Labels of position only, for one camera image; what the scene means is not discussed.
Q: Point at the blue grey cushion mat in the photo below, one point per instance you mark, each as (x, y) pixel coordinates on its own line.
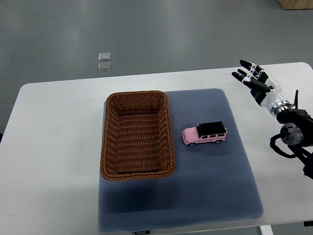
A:
(211, 183)

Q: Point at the wooden cabinet corner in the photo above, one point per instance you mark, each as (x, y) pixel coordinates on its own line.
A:
(296, 4)

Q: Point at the white table leg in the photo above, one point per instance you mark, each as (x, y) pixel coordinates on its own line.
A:
(266, 230)

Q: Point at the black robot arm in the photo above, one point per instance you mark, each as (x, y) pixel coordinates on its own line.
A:
(296, 133)

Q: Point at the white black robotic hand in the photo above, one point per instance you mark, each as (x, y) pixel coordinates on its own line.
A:
(263, 87)

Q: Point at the upper floor socket plate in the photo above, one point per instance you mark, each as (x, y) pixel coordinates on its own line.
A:
(104, 56)

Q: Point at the brown wicker basket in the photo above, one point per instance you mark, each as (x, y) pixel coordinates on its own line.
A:
(137, 140)

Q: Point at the pink toy car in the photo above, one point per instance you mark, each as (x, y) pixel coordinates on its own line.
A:
(210, 132)

